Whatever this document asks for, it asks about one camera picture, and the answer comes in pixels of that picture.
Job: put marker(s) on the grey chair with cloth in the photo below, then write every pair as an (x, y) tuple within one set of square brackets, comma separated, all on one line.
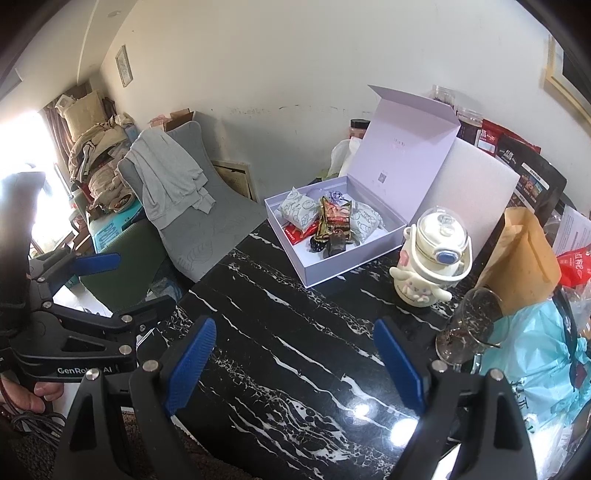
[(221, 221)]

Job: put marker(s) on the beige cushion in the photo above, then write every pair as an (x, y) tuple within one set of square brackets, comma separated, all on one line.
[(83, 115)]

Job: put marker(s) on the grey garment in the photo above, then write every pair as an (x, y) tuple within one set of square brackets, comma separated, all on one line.
[(161, 175)]

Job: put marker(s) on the red plastic packet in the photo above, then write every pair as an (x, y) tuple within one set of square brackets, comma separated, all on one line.
[(577, 267)]

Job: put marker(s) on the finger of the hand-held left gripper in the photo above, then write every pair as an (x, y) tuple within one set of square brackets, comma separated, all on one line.
[(152, 309), (97, 264)]

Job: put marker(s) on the lavender gift box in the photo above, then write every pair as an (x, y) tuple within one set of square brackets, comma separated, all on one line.
[(406, 138)]

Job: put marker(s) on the cardboard box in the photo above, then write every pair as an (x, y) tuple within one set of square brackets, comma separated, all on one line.
[(178, 119)]

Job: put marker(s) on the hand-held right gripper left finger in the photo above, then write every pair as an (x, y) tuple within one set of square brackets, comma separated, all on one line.
[(191, 364)]

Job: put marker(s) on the clear glass mug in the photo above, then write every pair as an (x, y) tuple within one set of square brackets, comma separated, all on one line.
[(466, 323)]

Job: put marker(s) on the gold picture frame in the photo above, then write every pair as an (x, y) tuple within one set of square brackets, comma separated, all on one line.
[(561, 78)]

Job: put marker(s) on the white foam sheet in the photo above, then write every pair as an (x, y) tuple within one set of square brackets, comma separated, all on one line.
[(480, 184)]

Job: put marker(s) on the purple tasselled sachet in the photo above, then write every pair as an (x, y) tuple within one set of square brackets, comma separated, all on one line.
[(336, 196)]

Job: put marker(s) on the clear plastic jar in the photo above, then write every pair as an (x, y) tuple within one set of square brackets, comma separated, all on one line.
[(443, 94)]

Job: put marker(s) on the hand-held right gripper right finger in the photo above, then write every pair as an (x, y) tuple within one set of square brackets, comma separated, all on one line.
[(401, 364)]

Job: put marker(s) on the cream cartoon water bottle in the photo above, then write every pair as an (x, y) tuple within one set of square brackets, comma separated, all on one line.
[(429, 277)]

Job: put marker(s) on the green chair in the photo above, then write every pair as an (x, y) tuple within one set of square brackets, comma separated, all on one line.
[(124, 267)]

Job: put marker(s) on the brown snack packet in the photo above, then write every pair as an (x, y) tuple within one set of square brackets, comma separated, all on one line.
[(334, 217)]

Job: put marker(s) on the teal plastic bag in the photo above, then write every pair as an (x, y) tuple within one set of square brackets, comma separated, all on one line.
[(545, 350)]

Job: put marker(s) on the brown paper bag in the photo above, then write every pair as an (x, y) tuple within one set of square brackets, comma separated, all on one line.
[(521, 258)]

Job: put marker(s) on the printed paper sheet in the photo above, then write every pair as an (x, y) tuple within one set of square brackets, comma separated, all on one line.
[(572, 226)]

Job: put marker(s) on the black polka-dot scrunchie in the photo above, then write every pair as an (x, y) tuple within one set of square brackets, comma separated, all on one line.
[(316, 244)]

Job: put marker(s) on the red snack packet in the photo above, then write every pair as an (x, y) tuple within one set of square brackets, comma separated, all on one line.
[(295, 233)]

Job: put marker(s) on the blue printed box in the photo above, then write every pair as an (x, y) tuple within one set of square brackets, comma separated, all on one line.
[(111, 228)]

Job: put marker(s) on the jar with dark lid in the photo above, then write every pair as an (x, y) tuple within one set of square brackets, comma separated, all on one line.
[(359, 127)]

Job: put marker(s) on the black snack pouch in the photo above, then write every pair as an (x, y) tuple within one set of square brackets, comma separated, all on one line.
[(531, 170)]

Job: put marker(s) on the red food package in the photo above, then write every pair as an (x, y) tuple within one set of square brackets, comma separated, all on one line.
[(494, 138)]

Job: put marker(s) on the pile of clothes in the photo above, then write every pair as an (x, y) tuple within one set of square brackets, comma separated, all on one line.
[(101, 170)]

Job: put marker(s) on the small wall picture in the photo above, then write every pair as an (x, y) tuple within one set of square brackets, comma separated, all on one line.
[(123, 64)]

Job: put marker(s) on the white pastry packet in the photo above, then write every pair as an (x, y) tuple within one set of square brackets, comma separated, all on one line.
[(367, 221), (298, 210)]

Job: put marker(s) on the dark food jar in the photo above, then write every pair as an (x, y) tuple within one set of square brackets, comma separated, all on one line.
[(466, 124)]

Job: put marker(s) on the person's left hand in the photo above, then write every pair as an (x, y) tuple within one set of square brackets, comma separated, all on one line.
[(41, 392)]

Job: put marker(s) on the white crumpled bag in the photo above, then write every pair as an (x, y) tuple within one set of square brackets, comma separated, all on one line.
[(341, 157)]

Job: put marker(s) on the wooden frame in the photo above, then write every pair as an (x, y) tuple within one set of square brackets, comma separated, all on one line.
[(235, 177)]

